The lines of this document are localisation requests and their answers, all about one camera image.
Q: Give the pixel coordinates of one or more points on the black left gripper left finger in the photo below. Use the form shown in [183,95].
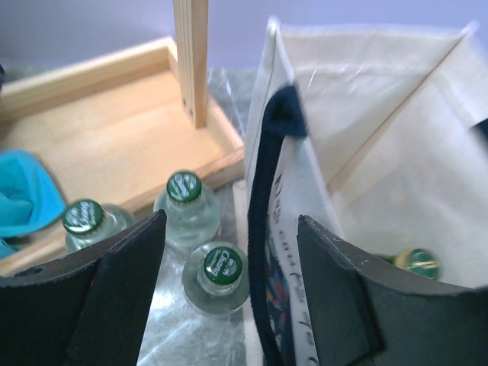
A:
[89,308]

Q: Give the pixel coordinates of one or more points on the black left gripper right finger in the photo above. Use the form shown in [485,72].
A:
[364,311]

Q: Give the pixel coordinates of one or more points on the green Perrier glass bottle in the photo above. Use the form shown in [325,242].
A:
[418,261]

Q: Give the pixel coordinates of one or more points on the clear Chang soda bottle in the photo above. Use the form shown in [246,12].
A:
[87,222]
[215,278]
[192,211]

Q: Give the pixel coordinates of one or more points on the cream canvas tote bag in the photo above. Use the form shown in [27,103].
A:
[378,133]

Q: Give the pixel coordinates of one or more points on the turquoise hanging shirt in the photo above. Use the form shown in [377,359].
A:
[30,199]

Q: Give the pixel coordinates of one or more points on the wooden clothes rack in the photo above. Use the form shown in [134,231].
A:
[114,128]

